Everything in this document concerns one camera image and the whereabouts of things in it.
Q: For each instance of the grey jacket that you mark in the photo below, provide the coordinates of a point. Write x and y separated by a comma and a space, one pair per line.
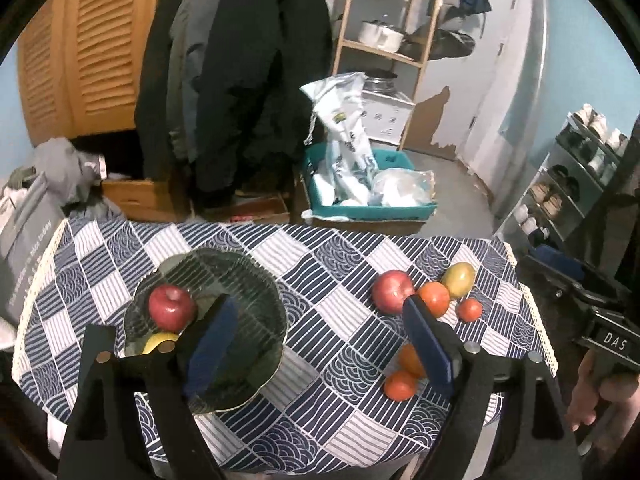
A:
182, 60

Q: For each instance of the grey shoe rack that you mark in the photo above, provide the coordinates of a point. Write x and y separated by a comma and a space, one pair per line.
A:
565, 180

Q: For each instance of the white cooking pot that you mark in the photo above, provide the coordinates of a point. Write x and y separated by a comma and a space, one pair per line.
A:
380, 35

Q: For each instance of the wooden louvered cabinet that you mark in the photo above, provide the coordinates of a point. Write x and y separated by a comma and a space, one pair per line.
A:
95, 45

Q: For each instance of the white storage basket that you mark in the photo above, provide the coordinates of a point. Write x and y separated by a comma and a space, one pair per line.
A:
387, 117

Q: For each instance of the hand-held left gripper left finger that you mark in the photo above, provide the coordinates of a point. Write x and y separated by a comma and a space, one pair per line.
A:
212, 347

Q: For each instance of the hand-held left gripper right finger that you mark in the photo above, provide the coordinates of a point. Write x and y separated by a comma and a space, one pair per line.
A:
425, 347

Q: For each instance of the clear plastic bag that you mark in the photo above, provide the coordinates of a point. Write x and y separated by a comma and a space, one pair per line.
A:
402, 187

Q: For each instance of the person's right hand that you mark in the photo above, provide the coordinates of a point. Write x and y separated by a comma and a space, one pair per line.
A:
585, 395

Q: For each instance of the yellow green fruit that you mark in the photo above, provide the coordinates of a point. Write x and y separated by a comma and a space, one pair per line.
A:
157, 342

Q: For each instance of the green glass plate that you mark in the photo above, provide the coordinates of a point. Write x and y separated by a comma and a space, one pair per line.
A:
250, 285

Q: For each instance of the yellow green mango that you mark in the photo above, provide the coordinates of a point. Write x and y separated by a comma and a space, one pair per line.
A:
460, 280

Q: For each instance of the teal plastic crate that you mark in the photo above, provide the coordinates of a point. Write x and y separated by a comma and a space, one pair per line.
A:
320, 195

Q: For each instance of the orange tangerine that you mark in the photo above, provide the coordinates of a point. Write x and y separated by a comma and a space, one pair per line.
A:
409, 360

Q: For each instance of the wooden shelf rack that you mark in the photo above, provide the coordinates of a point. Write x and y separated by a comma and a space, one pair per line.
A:
425, 35

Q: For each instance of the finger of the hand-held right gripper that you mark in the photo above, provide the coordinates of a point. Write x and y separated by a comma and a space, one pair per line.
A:
557, 260
552, 282

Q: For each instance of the blue white patterned tablecloth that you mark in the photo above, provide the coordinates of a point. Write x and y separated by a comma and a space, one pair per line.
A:
325, 310

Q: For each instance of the small red tomato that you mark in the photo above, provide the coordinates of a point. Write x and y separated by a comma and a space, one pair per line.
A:
469, 310

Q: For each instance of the dark hanging bag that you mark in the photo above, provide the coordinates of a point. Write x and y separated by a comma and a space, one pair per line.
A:
445, 45

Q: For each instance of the large orange persimmon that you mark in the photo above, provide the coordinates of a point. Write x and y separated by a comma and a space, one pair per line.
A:
435, 297

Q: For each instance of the black jacket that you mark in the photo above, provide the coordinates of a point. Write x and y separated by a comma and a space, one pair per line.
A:
250, 85

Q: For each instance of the steel pot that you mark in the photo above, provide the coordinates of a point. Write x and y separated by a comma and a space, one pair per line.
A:
382, 80

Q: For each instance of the grey cloth pile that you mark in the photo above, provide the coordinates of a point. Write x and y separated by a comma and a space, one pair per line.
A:
65, 165

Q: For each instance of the white door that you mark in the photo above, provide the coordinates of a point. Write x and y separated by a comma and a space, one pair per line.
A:
492, 70

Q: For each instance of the white rice bag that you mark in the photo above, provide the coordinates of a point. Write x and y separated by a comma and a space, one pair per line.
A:
345, 125

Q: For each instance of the red apple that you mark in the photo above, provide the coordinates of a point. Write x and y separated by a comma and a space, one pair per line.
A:
392, 291
172, 307

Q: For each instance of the cardboard box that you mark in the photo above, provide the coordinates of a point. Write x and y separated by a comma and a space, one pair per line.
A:
370, 225

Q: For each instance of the shoe rack with shoes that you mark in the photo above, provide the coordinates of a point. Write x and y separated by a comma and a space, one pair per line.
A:
597, 127

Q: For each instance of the grey tote bag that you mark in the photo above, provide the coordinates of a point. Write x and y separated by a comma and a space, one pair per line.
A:
25, 245

